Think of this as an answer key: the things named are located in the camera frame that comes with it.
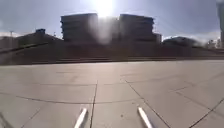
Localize wide stone steps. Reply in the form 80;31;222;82
0;41;224;66

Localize pale concrete slab plaza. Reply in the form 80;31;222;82
0;59;224;128

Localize large dark block building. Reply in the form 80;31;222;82
60;12;163;44

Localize robot's own part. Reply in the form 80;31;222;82
137;106;154;128
73;107;89;128

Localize low building with pitched roof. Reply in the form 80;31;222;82
0;28;64;51

